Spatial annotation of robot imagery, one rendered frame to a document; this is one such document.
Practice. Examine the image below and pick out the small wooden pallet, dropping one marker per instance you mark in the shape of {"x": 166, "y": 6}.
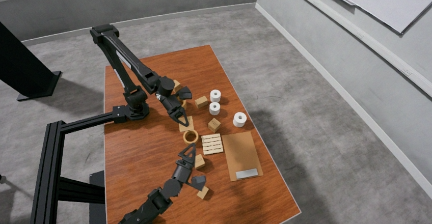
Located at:
{"x": 212, "y": 145}

